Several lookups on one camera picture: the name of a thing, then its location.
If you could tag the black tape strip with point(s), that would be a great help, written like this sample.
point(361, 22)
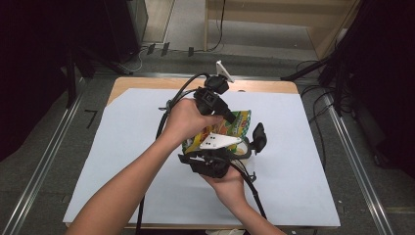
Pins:
point(191, 51)
point(165, 49)
point(151, 49)

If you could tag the person's right hand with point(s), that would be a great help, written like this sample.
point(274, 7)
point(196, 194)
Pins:
point(230, 186)

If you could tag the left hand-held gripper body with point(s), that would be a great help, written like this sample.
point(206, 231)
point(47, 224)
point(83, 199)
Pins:
point(210, 99)

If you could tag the light wooden frame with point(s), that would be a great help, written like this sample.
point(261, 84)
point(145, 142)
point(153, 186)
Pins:
point(326, 39)

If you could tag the white paper sheet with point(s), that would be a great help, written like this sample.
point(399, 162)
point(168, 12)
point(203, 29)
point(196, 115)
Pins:
point(114, 137)

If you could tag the black metal stand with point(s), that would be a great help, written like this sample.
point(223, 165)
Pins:
point(71, 81)

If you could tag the metal floor rail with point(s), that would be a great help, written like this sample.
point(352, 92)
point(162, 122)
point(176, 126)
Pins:
point(39, 176)
point(359, 169)
point(147, 75)

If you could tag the colourful spouted sauce pouch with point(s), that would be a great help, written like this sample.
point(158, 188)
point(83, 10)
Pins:
point(239, 125)

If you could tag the dark curtain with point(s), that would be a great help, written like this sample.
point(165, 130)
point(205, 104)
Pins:
point(32, 65)
point(385, 65)

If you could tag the clear jar with black lid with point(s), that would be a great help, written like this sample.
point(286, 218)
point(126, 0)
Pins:
point(259, 137)

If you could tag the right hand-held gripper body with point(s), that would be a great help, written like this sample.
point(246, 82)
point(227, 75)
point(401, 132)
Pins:
point(213, 163)

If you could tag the black stand leg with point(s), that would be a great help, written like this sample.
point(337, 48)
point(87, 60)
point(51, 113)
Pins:
point(303, 70)

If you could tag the person's left hand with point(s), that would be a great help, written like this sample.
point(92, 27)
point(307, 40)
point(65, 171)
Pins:
point(184, 119)

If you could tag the black cabinet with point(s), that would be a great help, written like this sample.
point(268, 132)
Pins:
point(124, 29)

